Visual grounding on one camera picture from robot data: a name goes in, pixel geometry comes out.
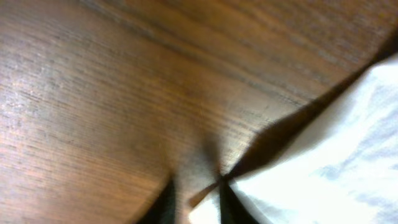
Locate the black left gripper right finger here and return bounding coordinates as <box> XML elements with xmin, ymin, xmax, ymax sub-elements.
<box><xmin>219</xmin><ymin>176</ymin><xmax>259</xmax><ymax>224</ymax></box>

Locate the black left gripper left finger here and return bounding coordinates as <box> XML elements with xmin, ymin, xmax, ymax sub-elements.
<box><xmin>136</xmin><ymin>177</ymin><xmax>176</xmax><ymax>224</ymax></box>

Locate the white t-shirt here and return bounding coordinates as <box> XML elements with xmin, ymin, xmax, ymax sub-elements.
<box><xmin>189</xmin><ymin>55</ymin><xmax>397</xmax><ymax>223</ymax></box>

